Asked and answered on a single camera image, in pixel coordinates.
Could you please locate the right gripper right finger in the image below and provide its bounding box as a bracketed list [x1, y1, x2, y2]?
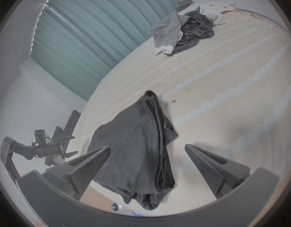
[185, 144, 250, 200]

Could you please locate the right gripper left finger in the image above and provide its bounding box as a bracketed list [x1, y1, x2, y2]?
[43, 146, 111, 200]

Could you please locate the black T-shirt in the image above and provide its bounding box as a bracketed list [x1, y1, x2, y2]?
[87, 90, 179, 210]

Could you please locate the bed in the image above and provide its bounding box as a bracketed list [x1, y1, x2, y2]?
[78, 1, 291, 216]

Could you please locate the pile of clothes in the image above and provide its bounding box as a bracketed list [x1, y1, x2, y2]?
[151, 3, 215, 57]

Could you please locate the black chest of drawers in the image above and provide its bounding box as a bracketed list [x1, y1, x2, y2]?
[51, 110, 81, 156]

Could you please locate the blue-green curtain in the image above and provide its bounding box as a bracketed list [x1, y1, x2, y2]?
[45, 0, 191, 66]
[30, 6, 118, 102]

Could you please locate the white printed pillow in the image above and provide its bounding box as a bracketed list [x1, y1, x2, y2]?
[177, 1, 236, 15]

